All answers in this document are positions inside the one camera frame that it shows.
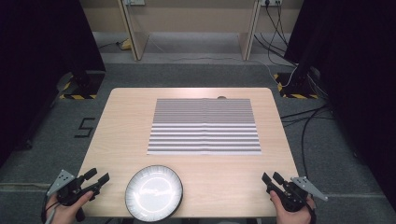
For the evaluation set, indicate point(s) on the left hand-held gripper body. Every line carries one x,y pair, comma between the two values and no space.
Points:
70,191

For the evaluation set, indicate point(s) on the beige wooden desk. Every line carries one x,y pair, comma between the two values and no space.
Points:
193,18

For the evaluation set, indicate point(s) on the small yellow object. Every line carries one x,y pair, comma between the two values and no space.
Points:
126,45

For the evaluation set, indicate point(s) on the person's right hand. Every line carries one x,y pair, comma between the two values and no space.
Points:
292,217

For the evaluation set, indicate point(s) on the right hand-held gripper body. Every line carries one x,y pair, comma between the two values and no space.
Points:
292,194

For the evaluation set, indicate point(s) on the person's left hand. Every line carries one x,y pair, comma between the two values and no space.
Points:
62,214

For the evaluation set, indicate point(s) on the stand base with hazard tape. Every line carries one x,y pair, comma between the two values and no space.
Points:
295,90
91,85

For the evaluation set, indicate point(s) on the white wall socket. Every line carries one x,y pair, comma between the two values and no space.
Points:
271,2
134,2

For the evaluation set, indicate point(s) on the grey striped placemat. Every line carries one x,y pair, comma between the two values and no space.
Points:
204,127

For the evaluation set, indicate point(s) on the black curtain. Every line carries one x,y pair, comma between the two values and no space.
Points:
34,62
358,77

